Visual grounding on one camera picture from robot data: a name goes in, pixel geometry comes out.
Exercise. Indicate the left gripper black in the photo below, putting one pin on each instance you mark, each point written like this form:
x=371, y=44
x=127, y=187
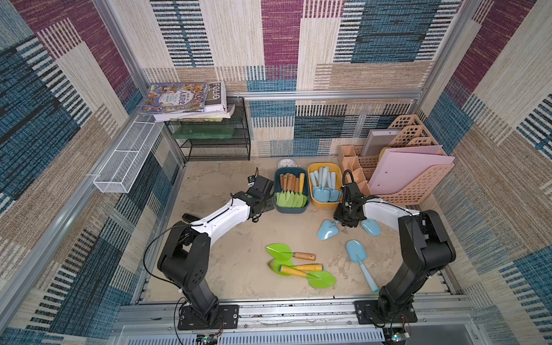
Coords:
x=269, y=203

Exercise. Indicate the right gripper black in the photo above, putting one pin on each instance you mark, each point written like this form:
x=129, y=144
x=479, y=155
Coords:
x=345, y=214

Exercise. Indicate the green shovel wooden handle hidden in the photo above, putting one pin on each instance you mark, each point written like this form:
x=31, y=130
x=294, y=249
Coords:
x=297, y=196

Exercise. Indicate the dark teal storage box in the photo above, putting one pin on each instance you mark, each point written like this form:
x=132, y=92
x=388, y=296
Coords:
x=295, y=171

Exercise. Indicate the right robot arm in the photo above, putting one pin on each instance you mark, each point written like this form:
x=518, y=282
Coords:
x=424, y=243

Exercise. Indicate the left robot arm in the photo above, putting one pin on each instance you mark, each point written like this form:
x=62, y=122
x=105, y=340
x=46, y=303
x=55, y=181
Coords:
x=185, y=255

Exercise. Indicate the yellow storage box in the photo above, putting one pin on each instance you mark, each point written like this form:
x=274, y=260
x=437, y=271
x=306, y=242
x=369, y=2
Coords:
x=333, y=168

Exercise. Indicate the small white alarm clock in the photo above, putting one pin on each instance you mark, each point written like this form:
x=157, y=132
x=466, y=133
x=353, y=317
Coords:
x=287, y=163

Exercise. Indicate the pink file folder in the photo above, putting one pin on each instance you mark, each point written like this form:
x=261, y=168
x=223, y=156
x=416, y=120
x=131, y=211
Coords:
x=398, y=167

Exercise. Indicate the small black device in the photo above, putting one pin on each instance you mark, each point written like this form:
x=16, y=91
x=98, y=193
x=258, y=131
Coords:
x=189, y=218

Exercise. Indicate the grey folder in organizer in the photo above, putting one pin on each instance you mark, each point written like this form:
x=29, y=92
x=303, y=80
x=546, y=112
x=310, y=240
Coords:
x=377, y=140

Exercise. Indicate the white book stack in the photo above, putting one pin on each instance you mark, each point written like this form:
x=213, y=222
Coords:
x=216, y=107

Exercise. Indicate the green mat on shelf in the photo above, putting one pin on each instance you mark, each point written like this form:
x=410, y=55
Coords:
x=208, y=131

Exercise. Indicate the pink plastic file organizer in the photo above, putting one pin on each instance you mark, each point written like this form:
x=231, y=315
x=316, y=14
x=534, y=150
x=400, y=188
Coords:
x=413, y=134

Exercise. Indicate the colourful picture book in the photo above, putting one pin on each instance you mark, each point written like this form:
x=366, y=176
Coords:
x=164, y=98

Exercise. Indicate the black wire shelf rack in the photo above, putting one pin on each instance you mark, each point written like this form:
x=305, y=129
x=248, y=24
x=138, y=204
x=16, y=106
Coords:
x=209, y=140

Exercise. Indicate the green shovel yellow handle right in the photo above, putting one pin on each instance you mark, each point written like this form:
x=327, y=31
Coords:
x=316, y=279

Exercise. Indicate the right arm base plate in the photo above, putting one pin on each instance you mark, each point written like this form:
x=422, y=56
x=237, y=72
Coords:
x=376, y=313

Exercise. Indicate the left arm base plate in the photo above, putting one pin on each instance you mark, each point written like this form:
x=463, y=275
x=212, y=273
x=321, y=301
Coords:
x=222, y=317

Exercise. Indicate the white wire mesh basket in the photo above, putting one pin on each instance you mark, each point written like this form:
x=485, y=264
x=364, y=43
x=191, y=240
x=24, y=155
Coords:
x=122, y=168

